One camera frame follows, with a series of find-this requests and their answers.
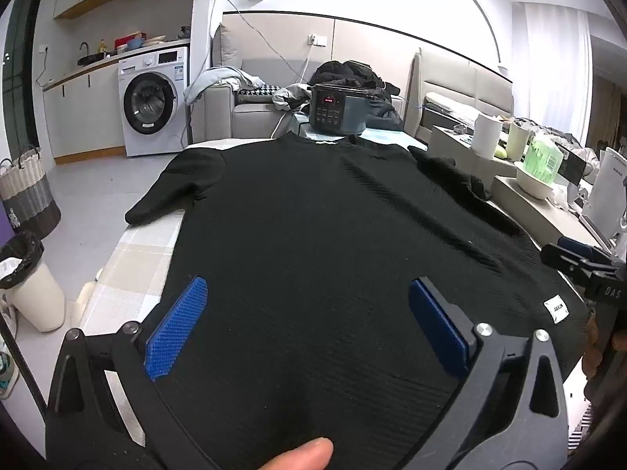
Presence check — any black knit sweater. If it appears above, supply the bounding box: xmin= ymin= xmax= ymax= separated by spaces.
xmin=125 ymin=134 xmax=589 ymax=469

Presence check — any black clothes pile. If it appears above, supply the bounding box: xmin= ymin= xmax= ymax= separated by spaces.
xmin=309 ymin=61 xmax=404 ymax=130

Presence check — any person's right hand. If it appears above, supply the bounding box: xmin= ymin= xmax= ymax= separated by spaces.
xmin=581 ymin=314 xmax=603 ymax=379

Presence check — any person's left hand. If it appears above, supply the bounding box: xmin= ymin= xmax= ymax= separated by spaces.
xmin=260 ymin=437 xmax=334 ymax=470

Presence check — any plaid bed sheet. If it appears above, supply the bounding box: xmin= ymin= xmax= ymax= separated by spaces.
xmin=81 ymin=134 xmax=408 ymax=333

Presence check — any white bowl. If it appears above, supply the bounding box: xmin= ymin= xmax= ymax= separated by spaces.
xmin=515 ymin=161 xmax=553 ymax=201

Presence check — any white trash bin black bag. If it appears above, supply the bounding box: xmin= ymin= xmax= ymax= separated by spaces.
xmin=1 ymin=230 xmax=66 ymax=333

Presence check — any green wipes pack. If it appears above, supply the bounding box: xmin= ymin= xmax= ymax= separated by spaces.
xmin=523 ymin=136 xmax=563 ymax=184

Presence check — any white cup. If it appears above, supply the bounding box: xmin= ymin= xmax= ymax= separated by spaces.
xmin=506 ymin=122 xmax=531 ymax=163

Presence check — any white paper roll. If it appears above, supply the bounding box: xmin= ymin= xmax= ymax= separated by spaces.
xmin=471 ymin=112 xmax=502 ymax=159

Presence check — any woven laundry basket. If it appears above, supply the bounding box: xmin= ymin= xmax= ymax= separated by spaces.
xmin=0 ymin=146 xmax=62 ymax=239

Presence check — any white washing machine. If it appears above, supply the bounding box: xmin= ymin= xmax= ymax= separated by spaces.
xmin=118 ymin=46 xmax=188 ymax=157

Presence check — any grey sofa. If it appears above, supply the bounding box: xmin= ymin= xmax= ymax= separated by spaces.
xmin=185 ymin=23 xmax=319 ymax=142

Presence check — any light blue garment on sofa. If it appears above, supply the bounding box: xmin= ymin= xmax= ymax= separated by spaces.
xmin=184 ymin=66 xmax=265 ymax=106

